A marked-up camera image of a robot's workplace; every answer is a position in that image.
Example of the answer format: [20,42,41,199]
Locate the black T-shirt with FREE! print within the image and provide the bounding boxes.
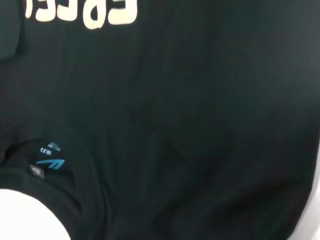
[0,0,320,240]

